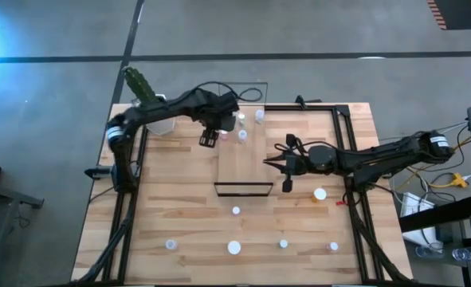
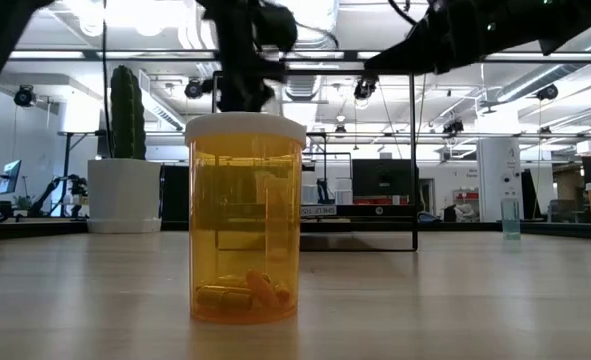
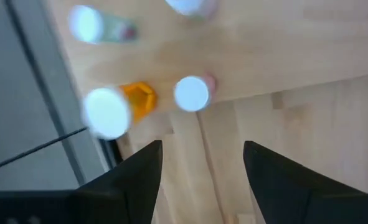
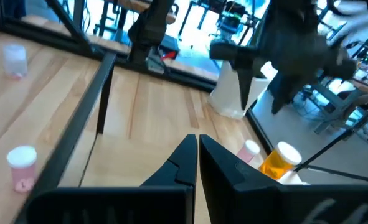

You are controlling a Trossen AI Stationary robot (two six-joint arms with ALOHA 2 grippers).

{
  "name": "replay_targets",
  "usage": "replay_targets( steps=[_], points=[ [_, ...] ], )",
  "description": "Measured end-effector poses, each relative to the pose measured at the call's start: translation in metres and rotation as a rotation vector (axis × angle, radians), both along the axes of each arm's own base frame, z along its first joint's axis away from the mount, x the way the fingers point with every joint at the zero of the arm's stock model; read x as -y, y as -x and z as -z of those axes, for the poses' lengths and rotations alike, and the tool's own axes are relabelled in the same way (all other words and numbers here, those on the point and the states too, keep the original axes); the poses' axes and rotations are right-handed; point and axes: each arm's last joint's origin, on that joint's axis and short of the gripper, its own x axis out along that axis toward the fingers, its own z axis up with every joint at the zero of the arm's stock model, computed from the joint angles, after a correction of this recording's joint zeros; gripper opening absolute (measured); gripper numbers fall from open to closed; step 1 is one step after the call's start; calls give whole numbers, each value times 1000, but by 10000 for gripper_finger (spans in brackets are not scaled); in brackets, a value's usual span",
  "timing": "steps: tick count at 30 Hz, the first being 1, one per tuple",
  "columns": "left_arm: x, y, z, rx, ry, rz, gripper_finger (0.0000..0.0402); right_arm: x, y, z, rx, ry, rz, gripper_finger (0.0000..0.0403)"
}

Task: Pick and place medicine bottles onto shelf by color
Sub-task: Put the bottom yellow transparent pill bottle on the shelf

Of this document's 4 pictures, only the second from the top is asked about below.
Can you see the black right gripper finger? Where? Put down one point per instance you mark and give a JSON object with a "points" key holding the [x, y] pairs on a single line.
{"points": [[390, 60]]}

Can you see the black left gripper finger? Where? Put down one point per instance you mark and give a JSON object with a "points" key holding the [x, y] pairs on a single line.
{"points": [[260, 95], [232, 95]]}

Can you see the large amber pill bottle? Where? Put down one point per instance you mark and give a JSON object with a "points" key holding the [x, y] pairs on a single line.
{"points": [[245, 225]]}

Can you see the small teal vial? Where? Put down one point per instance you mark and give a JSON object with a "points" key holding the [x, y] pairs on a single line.
{"points": [[510, 220]]}

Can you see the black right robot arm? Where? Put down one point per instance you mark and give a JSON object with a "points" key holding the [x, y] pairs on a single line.
{"points": [[550, 20]]}

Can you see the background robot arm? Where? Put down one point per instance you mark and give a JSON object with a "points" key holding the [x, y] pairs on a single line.
{"points": [[324, 192], [50, 192]]}

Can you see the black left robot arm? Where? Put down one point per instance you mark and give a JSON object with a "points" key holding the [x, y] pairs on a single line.
{"points": [[0, 50]]}

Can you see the black ceiling spotlight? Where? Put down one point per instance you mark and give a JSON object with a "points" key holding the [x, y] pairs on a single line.
{"points": [[547, 92], [364, 90], [25, 96], [193, 89], [454, 126]]}

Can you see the green cactus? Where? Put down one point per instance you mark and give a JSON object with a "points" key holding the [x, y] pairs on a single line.
{"points": [[127, 115]]}

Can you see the white pillar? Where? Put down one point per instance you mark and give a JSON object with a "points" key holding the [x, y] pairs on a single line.
{"points": [[500, 175]]}

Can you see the black overhead rig bar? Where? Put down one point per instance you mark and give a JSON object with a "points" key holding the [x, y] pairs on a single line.
{"points": [[90, 55]]}

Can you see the white plant pot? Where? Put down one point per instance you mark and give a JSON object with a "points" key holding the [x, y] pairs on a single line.
{"points": [[122, 195]]}

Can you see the tilted background monitor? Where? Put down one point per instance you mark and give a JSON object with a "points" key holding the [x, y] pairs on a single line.
{"points": [[10, 176]]}

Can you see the black table frame rail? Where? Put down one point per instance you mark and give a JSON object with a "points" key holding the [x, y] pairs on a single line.
{"points": [[550, 229]]}

